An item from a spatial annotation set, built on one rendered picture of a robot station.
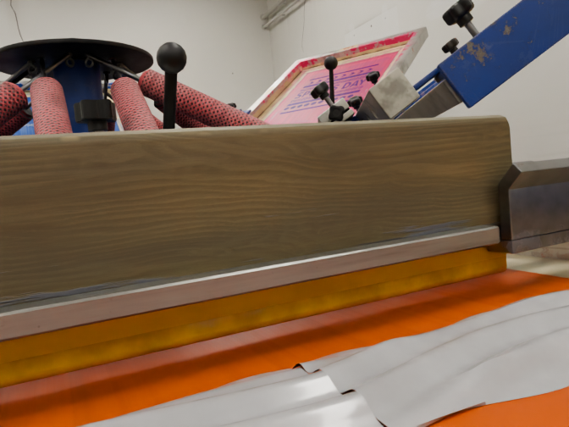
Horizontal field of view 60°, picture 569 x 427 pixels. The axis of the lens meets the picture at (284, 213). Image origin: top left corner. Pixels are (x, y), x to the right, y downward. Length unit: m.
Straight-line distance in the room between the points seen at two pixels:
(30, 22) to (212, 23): 1.48
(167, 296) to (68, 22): 4.41
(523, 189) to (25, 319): 0.27
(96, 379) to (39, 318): 0.05
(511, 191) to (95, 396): 0.24
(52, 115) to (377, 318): 0.62
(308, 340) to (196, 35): 4.56
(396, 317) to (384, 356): 0.07
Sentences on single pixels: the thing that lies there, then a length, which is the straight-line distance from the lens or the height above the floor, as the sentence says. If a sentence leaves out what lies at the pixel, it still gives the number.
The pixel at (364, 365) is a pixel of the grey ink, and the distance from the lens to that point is 0.20.
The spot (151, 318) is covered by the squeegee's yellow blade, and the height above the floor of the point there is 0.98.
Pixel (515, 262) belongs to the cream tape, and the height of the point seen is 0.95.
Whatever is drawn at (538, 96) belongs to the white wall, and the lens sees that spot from 2.62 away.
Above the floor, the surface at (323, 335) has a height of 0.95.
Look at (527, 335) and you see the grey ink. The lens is 0.23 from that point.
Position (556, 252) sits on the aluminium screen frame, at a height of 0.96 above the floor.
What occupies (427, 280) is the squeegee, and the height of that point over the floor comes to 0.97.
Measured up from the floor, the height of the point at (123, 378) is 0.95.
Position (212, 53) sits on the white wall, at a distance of 4.75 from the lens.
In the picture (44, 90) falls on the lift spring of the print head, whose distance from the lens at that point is 0.87.
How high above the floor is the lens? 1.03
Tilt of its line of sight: 4 degrees down
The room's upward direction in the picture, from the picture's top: 6 degrees counter-clockwise
